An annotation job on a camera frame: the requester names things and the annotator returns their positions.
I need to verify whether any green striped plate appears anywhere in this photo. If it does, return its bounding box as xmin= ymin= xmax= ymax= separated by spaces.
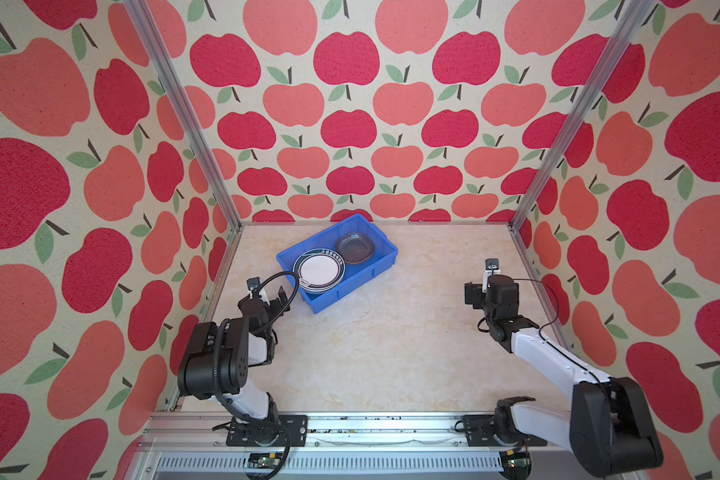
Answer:
xmin=293 ymin=248 xmax=346 ymax=294

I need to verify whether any clear glass plate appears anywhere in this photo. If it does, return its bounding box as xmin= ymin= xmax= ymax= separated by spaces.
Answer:
xmin=334 ymin=232 xmax=376 ymax=265

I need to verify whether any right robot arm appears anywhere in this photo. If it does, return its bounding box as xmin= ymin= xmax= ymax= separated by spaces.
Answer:
xmin=462 ymin=270 xmax=664 ymax=478

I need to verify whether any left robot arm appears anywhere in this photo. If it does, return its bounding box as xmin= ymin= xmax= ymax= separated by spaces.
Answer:
xmin=177 ymin=288 xmax=295 ymax=424

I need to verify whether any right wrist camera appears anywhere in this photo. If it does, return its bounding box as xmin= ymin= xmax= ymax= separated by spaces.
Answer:
xmin=482 ymin=258 xmax=501 ymax=293

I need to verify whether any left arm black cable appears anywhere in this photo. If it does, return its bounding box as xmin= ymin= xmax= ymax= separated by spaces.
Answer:
xmin=212 ymin=271 xmax=301 ymax=480

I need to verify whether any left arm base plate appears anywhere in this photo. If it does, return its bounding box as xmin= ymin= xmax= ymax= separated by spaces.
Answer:
xmin=226 ymin=414 xmax=309 ymax=448

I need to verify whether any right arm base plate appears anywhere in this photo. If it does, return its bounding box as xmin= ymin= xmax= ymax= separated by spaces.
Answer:
xmin=454 ymin=414 xmax=548 ymax=447

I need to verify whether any front aluminium rail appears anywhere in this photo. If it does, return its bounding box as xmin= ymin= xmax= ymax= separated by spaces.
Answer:
xmin=123 ymin=411 xmax=588 ymax=479

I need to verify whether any right aluminium frame post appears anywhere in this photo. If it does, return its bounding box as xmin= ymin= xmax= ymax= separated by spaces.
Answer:
xmin=509 ymin=0 xmax=657 ymax=235

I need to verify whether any aluminium frame post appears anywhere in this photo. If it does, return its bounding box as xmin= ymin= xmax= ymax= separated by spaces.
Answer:
xmin=509 ymin=0 xmax=657 ymax=235
xmin=124 ymin=0 xmax=242 ymax=234

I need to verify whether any left aluminium frame post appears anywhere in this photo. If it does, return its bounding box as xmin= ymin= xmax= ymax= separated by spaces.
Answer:
xmin=124 ymin=0 xmax=242 ymax=234

